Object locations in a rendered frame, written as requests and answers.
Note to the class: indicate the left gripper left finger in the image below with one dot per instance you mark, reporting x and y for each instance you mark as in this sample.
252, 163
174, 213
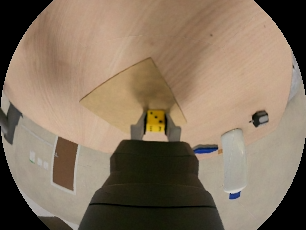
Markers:
136, 129

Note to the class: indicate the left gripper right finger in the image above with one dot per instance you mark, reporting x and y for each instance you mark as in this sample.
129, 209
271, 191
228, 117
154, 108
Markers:
172, 132

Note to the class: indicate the tan mat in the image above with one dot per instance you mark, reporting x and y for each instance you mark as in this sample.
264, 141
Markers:
120, 100

